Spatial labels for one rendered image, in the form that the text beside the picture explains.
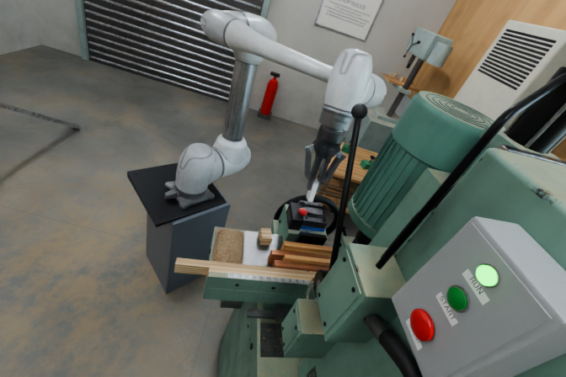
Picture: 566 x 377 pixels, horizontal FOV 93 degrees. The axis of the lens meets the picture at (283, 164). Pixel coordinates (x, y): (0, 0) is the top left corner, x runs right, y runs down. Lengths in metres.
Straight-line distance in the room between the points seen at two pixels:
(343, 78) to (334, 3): 2.81
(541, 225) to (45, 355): 1.76
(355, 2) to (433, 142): 3.09
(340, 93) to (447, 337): 0.56
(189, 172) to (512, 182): 1.12
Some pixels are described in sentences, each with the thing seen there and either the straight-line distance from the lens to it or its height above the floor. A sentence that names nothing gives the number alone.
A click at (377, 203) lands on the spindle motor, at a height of 1.28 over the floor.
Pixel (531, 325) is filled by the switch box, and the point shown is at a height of 1.46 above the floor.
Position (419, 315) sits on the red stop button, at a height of 1.37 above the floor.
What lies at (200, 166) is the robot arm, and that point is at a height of 0.84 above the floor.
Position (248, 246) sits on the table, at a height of 0.90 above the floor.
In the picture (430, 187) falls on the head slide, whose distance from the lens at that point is 0.51.
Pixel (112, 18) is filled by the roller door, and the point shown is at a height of 0.60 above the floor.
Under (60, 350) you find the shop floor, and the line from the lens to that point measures 1.77.
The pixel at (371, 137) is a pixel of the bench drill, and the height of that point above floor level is 0.53.
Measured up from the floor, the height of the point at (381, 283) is 1.30.
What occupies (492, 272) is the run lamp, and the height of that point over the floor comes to 1.46.
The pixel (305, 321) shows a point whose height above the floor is 1.08.
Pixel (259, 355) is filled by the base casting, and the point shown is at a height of 0.80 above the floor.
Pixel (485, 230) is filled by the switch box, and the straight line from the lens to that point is 0.32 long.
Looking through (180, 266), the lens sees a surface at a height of 0.93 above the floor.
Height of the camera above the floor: 1.61
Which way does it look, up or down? 34 degrees down
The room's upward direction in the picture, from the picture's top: 20 degrees clockwise
